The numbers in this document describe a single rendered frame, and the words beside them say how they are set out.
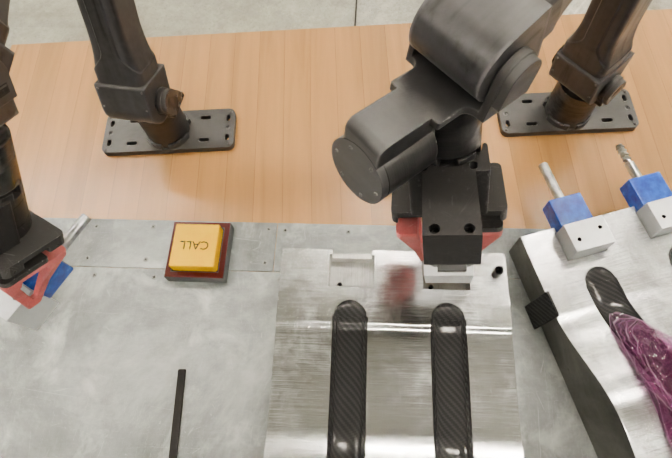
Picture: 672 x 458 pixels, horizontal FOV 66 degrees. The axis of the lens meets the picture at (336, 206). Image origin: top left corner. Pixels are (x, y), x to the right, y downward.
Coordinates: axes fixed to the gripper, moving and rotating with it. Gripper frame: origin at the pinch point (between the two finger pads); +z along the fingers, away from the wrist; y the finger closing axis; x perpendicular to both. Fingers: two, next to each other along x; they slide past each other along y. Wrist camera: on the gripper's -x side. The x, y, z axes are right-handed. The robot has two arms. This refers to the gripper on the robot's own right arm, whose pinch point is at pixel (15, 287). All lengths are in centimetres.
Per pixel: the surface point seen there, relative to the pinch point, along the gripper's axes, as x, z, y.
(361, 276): 22.7, -3.1, 30.1
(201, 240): 19.3, 1.9, 9.1
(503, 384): 19, -3, 49
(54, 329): 4.3, 14.2, -2.1
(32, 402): -2.8, 18.0, 1.8
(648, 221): 43, -15, 57
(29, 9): 111, 49, -148
